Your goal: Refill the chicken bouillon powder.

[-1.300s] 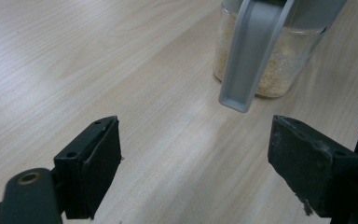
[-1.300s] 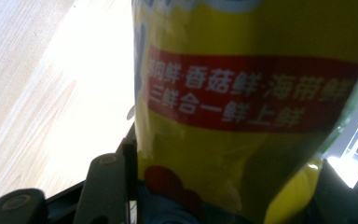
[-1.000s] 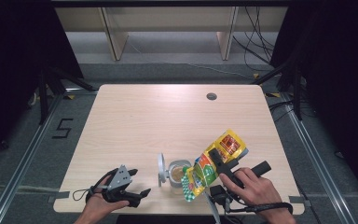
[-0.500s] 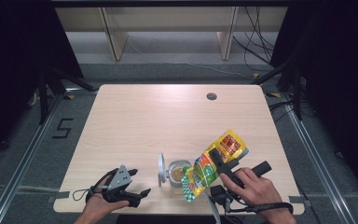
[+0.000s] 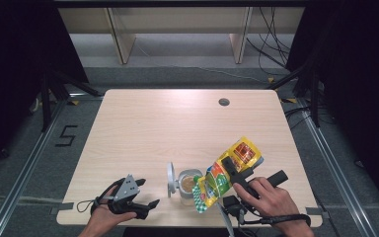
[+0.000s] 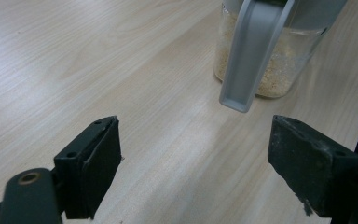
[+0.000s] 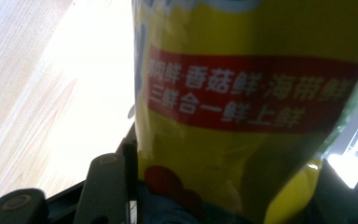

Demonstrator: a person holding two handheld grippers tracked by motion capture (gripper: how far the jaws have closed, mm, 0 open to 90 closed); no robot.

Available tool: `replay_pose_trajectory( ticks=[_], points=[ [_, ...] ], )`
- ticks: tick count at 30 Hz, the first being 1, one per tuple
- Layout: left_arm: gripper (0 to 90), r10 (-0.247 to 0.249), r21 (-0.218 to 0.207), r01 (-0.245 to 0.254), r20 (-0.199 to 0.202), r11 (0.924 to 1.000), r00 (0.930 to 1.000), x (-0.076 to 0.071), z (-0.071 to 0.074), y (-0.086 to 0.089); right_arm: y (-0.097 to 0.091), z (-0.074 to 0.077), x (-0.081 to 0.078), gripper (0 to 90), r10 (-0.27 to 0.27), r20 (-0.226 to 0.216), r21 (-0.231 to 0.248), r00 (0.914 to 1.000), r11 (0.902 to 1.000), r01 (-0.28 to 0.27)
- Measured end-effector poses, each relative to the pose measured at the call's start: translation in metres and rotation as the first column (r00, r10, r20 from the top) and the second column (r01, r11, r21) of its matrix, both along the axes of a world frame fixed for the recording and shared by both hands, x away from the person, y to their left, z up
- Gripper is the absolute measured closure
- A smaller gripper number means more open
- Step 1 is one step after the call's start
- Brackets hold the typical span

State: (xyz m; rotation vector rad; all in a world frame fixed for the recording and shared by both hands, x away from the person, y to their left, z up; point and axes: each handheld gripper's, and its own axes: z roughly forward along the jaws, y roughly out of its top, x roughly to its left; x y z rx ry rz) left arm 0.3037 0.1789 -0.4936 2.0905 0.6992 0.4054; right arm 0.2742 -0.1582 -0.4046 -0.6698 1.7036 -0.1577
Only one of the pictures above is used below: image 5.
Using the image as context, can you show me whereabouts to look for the metal floor rail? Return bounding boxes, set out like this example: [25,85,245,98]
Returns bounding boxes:
[0,95,71,237]
[296,98,373,237]

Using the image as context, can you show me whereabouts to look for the bundle of black cables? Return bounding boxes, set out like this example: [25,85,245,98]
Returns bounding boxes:
[246,7,292,77]

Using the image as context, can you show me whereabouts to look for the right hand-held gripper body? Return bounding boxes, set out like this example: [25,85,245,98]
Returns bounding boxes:
[216,167,290,237]

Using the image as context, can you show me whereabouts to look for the thin black cord loop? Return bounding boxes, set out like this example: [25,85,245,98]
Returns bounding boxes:
[76,198,97,213]

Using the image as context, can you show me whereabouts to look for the black curtain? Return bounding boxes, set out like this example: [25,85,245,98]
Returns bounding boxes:
[285,0,379,213]
[0,0,91,181]

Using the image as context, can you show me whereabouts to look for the grey tape piece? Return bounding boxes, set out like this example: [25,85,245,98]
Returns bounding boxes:
[49,201,75,215]
[305,206,330,219]

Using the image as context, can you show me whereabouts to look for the black tape floor marking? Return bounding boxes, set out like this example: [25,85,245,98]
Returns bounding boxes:
[54,124,79,148]

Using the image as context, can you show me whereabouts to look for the person's right hand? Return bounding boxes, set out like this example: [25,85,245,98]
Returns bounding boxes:
[232,177,308,229]

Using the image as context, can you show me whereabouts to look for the glass jar with hinged lid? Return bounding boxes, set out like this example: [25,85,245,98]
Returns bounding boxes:
[166,160,204,206]

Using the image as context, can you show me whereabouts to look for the black metal beam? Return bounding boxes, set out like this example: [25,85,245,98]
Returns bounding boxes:
[51,0,311,9]

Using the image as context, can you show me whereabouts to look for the black metal stand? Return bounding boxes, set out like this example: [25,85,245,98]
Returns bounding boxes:
[265,61,322,128]
[39,69,104,133]

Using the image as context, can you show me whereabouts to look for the person's left hand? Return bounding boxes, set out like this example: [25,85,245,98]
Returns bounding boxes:
[90,186,138,229]

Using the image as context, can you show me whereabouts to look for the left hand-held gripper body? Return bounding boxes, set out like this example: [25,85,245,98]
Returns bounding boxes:
[108,173,150,221]

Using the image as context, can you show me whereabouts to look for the yellow snack bag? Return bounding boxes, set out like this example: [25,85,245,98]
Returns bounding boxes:
[191,136,265,214]

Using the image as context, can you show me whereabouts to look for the light wooden shelf unit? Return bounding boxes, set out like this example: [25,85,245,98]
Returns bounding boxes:
[57,7,305,65]

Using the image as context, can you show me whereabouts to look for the black wrist strap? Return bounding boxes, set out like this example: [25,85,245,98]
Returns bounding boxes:
[243,213,312,227]

